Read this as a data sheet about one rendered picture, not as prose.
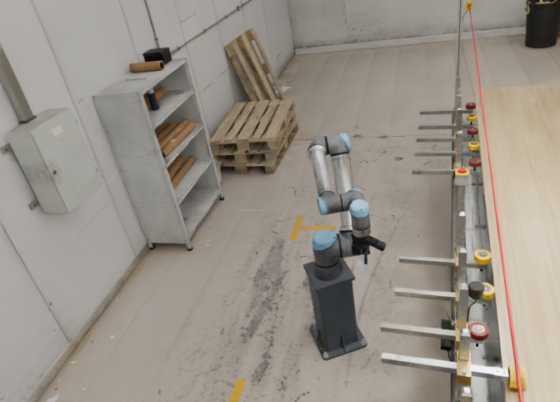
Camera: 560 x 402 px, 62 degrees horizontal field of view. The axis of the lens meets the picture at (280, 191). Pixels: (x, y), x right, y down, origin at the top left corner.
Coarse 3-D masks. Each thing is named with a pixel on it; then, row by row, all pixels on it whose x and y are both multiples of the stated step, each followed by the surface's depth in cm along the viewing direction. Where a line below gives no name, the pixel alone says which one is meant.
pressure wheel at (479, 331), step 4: (472, 324) 200; (476, 324) 200; (480, 324) 200; (484, 324) 199; (468, 328) 200; (472, 328) 199; (476, 328) 199; (480, 328) 198; (484, 328) 198; (472, 332) 197; (476, 332) 197; (480, 332) 197; (484, 332) 196; (472, 336) 197; (476, 336) 196; (480, 336) 195; (484, 336) 195; (480, 340) 197; (476, 344) 203
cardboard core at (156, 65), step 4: (132, 64) 405; (136, 64) 404; (140, 64) 403; (144, 64) 401; (148, 64) 400; (152, 64) 399; (156, 64) 398; (160, 64) 404; (132, 68) 405; (136, 68) 404; (140, 68) 403; (144, 68) 402; (148, 68) 401; (152, 68) 400; (156, 68) 400; (160, 68) 399; (132, 72) 408; (136, 72) 408
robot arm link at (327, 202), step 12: (312, 144) 273; (324, 144) 275; (312, 156) 268; (324, 156) 267; (312, 168) 263; (324, 168) 254; (324, 180) 245; (324, 192) 237; (324, 204) 231; (336, 204) 231
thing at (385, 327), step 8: (384, 328) 213; (392, 328) 212; (400, 328) 211; (408, 328) 210; (416, 328) 210; (424, 328) 209; (432, 328) 208; (424, 336) 208; (432, 336) 207; (440, 336) 205; (448, 336) 204
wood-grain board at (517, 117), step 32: (480, 96) 407; (512, 96) 397; (544, 96) 386; (480, 128) 355; (512, 128) 347; (544, 128) 339; (512, 160) 309; (544, 160) 303; (512, 192) 279; (544, 192) 274; (512, 224) 254; (544, 224) 249; (512, 256) 233; (544, 256) 229; (512, 288) 215; (544, 288) 212; (512, 320) 200; (544, 320) 197; (512, 352) 187; (544, 352) 184; (544, 384) 173
